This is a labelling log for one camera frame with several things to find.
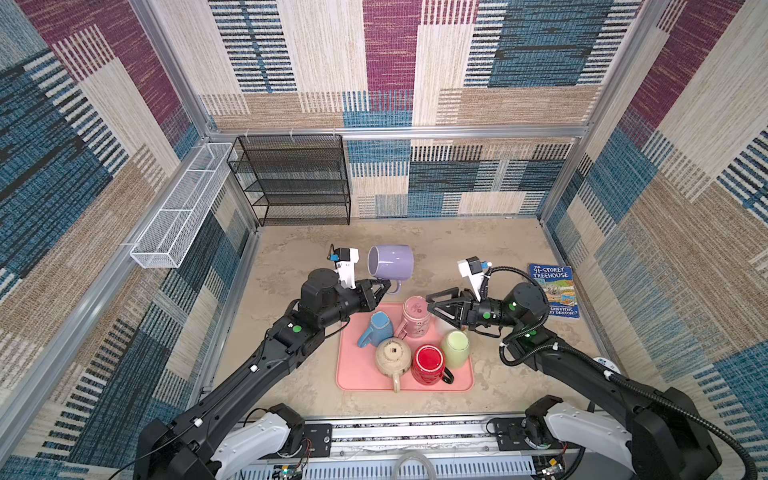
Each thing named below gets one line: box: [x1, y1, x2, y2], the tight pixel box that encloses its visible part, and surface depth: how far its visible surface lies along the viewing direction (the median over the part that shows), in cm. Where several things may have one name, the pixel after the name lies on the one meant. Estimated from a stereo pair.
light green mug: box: [441, 330, 470, 370], surface depth 81 cm
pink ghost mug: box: [395, 295, 430, 340], surface depth 86 cm
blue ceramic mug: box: [358, 310, 394, 348], surface depth 85 cm
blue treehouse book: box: [528, 263, 580, 319], surface depth 99 cm
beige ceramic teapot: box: [376, 337, 412, 393], surface depth 80 cm
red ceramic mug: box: [411, 343, 455, 386], surface depth 80 cm
